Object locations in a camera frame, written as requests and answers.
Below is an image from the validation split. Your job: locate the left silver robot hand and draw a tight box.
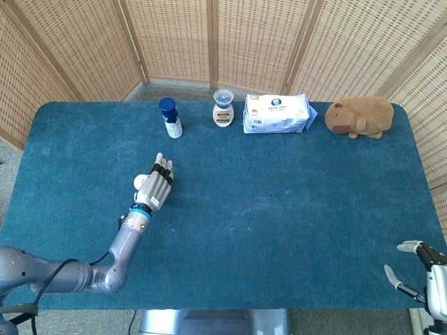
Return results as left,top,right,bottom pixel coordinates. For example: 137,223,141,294
133,152,175,214

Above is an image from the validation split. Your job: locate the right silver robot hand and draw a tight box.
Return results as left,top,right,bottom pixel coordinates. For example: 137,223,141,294
383,239,447,315

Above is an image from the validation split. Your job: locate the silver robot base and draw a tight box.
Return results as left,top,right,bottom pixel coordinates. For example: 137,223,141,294
138,308,291,335

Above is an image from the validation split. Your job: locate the blue-capped white bottle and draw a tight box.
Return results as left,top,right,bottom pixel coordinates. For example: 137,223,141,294
159,98,183,140

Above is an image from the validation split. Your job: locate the clear-capped cream bottle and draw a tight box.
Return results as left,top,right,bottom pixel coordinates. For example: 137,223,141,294
212,89,235,128

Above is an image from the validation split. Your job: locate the blue table cloth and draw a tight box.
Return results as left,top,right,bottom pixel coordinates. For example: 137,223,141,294
0,100,447,311

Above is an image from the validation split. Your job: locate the white tissue pack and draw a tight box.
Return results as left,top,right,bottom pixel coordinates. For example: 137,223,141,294
242,93,318,135

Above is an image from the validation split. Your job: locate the woven bamboo folding screen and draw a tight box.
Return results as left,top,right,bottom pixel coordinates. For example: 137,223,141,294
0,0,447,241

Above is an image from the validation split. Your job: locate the brown capybara plush toy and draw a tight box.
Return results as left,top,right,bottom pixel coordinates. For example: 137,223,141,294
325,96,395,140

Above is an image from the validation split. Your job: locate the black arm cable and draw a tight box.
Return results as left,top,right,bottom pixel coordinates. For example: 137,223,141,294
31,213,127,335

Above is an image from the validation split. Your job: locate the black floor cable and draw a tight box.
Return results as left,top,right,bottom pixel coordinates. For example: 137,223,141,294
126,309,138,335

